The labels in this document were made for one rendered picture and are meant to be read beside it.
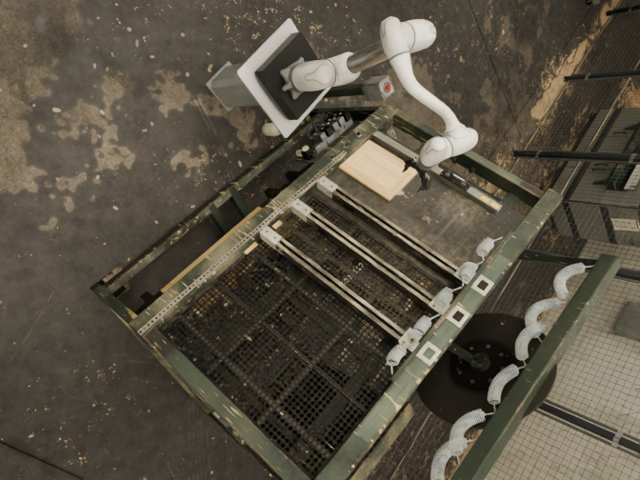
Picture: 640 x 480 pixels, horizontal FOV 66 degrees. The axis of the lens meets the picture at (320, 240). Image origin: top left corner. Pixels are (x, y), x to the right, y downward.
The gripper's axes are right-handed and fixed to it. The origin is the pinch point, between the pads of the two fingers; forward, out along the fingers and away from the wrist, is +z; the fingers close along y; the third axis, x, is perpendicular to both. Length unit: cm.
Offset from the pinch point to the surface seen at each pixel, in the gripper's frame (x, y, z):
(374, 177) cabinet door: -4, 23, 45
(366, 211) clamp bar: 19.4, 4.5, 32.2
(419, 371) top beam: 57, -82, 2
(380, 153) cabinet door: -19, 36, 49
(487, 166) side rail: -66, -11, 34
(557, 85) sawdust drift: -395, 62, 276
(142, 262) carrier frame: 145, 63, 86
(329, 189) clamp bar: 28, 30, 39
